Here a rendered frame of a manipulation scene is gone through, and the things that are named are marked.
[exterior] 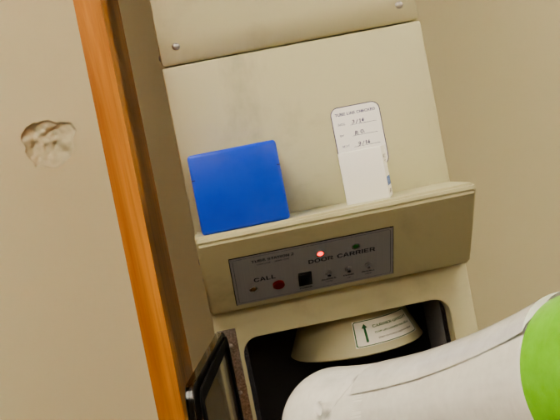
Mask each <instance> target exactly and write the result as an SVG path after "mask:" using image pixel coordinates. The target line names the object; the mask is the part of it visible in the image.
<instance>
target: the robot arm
mask: <svg viewBox="0 0 560 420"><path fill-rule="evenodd" d="M558 295H559V296H558ZM282 420H560V292H555V293H551V294H548V295H547V296H545V297H542V298H541V299H539V300H537V301H536V302H534V303H532V304H531V305H529V306H527V307H525V308H524V309H522V310H520V311H519V312H516V313H514V314H513V315H511V316H509V317H506V318H504V319H503V320H502V321H500V322H496V323H494V324H493V325H491V326H489V327H485V328H484V329H482V330H480V331H477V332H475V333H472V334H470V335H467V336H466V337H462V338H459V339H458V340H455V341H452V342H449V343H446V344H443V345H441V346H438V347H434V348H431V349H428V350H426V351H422V352H417V353H414V354H410V355H407V356H404V357H397V358H394V359H389V360H385V361H381V362H375V363H369V364H363V365H354V366H340V367H328V368H324V369H322V370H319V371H317V372H315V373H313V374H311V375H309V376H308V377H306V378H305V379H303V380H302V381H301V382H300V383H299V384H298V385H297V386H296V387H295V389H294V390H293V391H292V393H291V395H290V396H289V398H288V400H287V402H286V405H285V408H284V410H283V414H282Z"/></svg>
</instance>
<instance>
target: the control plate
mask: <svg viewBox="0 0 560 420"><path fill-rule="evenodd" d="M354 243H359V244H360V248H359V249H355V250H354V249H352V245H353V244H354ZM318 251H324V252H325V254H324V255H323V256H321V257H317V256H316V252H318ZM228 263H229V267H230V273H231V277H232V285H233V291H234V295H235V300H236V304H237V306H238V305H242V304H246V303H254V302H258V301H262V300H267V299H270V298H278V297H282V296H287V295H291V294H295V293H302V292H306V291H311V290H315V289H319V288H326V287H331V286H335V285H339V284H344V283H350V282H355V281H359V280H363V279H368V278H375V277H379V276H383V275H388V274H392V273H393V226H392V227H385V228H380V229H376V230H372V231H367V232H360V233H355V234H351V235H347V236H343V237H335V238H331V239H327V240H322V241H318V242H310V243H306V244H302V245H297V246H293V247H286V248H282V249H278V250H273V251H269V252H261V253H257V254H253V255H248V256H244V257H236V258H233V259H228ZM365 263H372V266H371V268H367V267H365ZM348 266H349V267H352V270H351V272H346V271H345V268H346V267H348ZM327 270H330V271H332V274H331V277H328V276H327V275H325V272H326V271H327ZM309 271H312V284H309V285H305V286H301V287H299V281H298V274H299V273H305V272H309ZM277 280H282V281H284V283H285V286H284V287H283V288H281V289H275V288H273V283H274V282H276V281H277ZM251 287H257V291H256V292H249V288H251Z"/></svg>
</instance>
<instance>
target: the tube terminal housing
mask: <svg viewBox="0 0 560 420"><path fill-rule="evenodd" d="M162 75H163V80H164V84H165V88H166V93H167V100H168V105H169V109H170V113H171V118H172V125H173V130H174V134H175V138H176V143H177V150H178V155H179V159H180V163H181V168H182V175H183V179H184V183H185V188H186V192H187V200H188V204H189V208H190V213H191V217H192V225H193V229H194V233H195V235H196V234H197V232H200V231H202V230H201V226H200V222H199V217H198V210H197V205H196V201H195V197H194V192H193V185H192V180H191V176H190V172H189V167H188V157H189V156H192V155H196V154H200V153H209V152H213V151H217V150H222V149H226V148H234V147H239V146H243V145H248V144H252V143H260V142H264V141H268V140H274V141H275V143H276V146H277V154H278V158H279V162H280V167H281V171H282V179H283V184H284V188H285V193H286V197H287V205H288V209H289V213H295V212H300V211H304V210H308V209H313V208H320V207H325V206H329V205H333V204H338V203H345V202H346V201H347V200H346V196H345V191H344V186H343V179H342V174H341V170H340V165H339V161H338V153H337V149H336V143H335V139H334V135H333V127H332V122H331V118H330V113H329V109H330V108H338V107H343V106H347V105H352V104H356V103H364V102H369V101H373V100H378V101H379V106H380V111H381V115H382V123H383V128H384V132H385V137H386V142H387V150H388V154H389V159H390V163H391V164H388V165H387V167H388V171H389V176H390V180H391V185H392V192H393V193H395V192H400V191H404V190H408V189H413V188H420V187H425V186H429V185H433V184H438V183H445V182H450V180H449V176H448V167H447V163H446V158H445V153H444V149H443V140H442V136H441V132H440V127H439V122H438V114H437V109H436V105H435V100H434V96H433V87H432V83H431V78H430V73H429V69H428V60H427V56H426V51H425V47H424V42H423V34H422V29H421V24H420V22H419V21H416V22H407V23H403V24H398V25H393V26H389V27H380V28H376V29H372V30H367V31H362V32H354V33H349V34H345V35H340V36H336V37H327V38H323V39H318V40H314V41H309V42H301V43H296V44H292V45H287V46H282V47H275V48H270V49H265V50H261V51H256V52H248V53H244V54H238V55H234V56H230V57H221V58H217V59H213V60H207V61H203V62H195V63H190V64H186V65H181V66H176V67H169V68H164V69H163V70H162ZM430 300H439V301H440V302H441V303H442V305H443V306H444V308H445V312H446V317H447V325H448V330H449V334H450V338H451V342H452V341H455V340H458V339H459V338H463V337H466V336H467V335H470V334H472V333H475V332H477V331H478V326H477V322H476V318H475V312H474V308H473V300H472V295H471V291H470V286H469V281H468V273H467V269H466V264H465V263H461V264H458V265H453V266H449V267H441V268H437V269H433V270H429V271H425V272H417V273H413V274H409V275H405V276H401V277H393V278H389V279H384V280H381V281H376V282H369V283H364V284H360V285H357V286H352V287H345V288H340V289H336V290H332V291H328V292H320V293H316V294H312V295H307V296H304V297H296V298H292V299H288V300H283V301H280V302H272V303H268V304H263V305H259V306H256V307H248V308H244V309H239V310H235V311H231V312H224V313H219V314H215V315H213V313H211V317H212V325H213V329H214V333H217V332H219V331H223V330H228V329H232V328H235V330H236V334H237V342H238V346H239V351H240V355H241V359H242V367H243V371H244V376H245V380H246V384H247V392H248V396H249V401H250V405H251V409H252V417H253V420H257V416H256V412H255V407H254V403H253V395H252V391H251V387H250V382H249V378H248V370H247V366H246V362H245V357H244V348H245V346H246V344H247V343H248V341H249V340H251V339H252V338H255V337H258V336H262V335H266V334H270V333H278V332H282V331H286V330H290V329H294V328H301V327H306V326H310V325H314V324H319V323H325V322H330V321H334V320H338V319H342V318H350V317H354V316H358V315H362V314H366V313H374V312H378V311H382V310H386V309H390V308H397V307H401V306H406V305H410V304H414V303H421V302H426V301H430Z"/></svg>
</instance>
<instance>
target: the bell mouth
mask: <svg viewBox="0 0 560 420"><path fill-rule="evenodd" d="M422 334H423V331H422V329H421V328H420V327H419V326H418V324H417V322H416V321H415V320H414V318H413V316H412V315H411V313H410V312H409V311H408V310H407V308H406V307H405V306H401V307H395V308H390V309H386V310H382V311H378V312H370V313H366V314H362V315H358V316H354V317H346V318H342V319H338V320H334V321H330V322H322V323H319V324H314V325H310V326H306V327H299V328H297V332H296V336H295V340H294V344H293V347H292V354H291V357H292V358H293V359H294V360H297V361H299V362H306V363H323V362H334V361H341V360H348V359H353V358H361V357H366V356H370V355H373V354H377V353H383V352H386V351H389V350H393V349H395V348H400V347H401V346H404V345H407V344H409V343H411V342H413V341H415V340H417V339H418V338H420V337H421V335H422Z"/></svg>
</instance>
